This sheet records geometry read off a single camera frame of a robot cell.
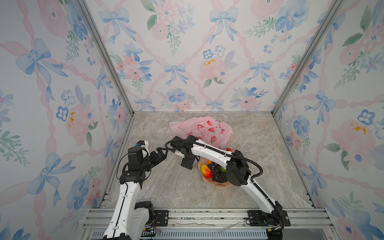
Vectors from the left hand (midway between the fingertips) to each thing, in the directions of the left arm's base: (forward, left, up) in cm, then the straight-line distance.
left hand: (162, 152), depth 80 cm
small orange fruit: (-12, -23, +12) cm, 29 cm away
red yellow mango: (-7, -23, -8) cm, 26 cm away
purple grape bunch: (-6, -28, -8) cm, 30 cm away
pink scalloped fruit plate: (-11, -25, -12) cm, 30 cm away
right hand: (+4, -15, -13) cm, 20 cm away
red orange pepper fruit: (+7, -38, -8) cm, 39 cm away
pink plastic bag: (+22, -25, -8) cm, 34 cm away
